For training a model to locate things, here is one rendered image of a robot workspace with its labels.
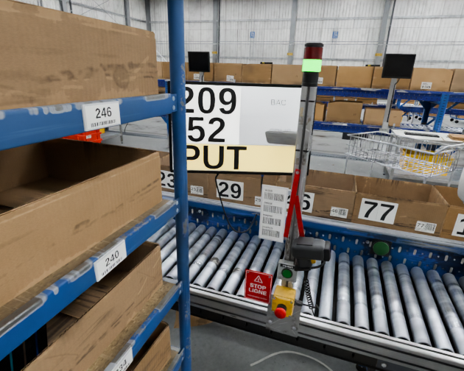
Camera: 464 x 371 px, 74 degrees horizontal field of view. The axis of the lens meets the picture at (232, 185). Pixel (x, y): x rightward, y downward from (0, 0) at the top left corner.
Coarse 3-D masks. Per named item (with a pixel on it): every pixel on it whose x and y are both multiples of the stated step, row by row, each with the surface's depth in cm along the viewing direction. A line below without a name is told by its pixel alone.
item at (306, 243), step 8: (296, 240) 99; (304, 240) 98; (312, 240) 97; (320, 240) 98; (296, 248) 96; (304, 248) 95; (312, 248) 95; (320, 248) 94; (328, 248) 94; (296, 256) 97; (304, 256) 96; (312, 256) 95; (320, 256) 94; (328, 256) 94; (304, 264) 99
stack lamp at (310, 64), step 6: (306, 48) 83; (312, 48) 82; (318, 48) 82; (306, 54) 83; (312, 54) 82; (318, 54) 83; (306, 60) 84; (312, 60) 83; (318, 60) 83; (306, 66) 84; (312, 66) 83; (318, 66) 84
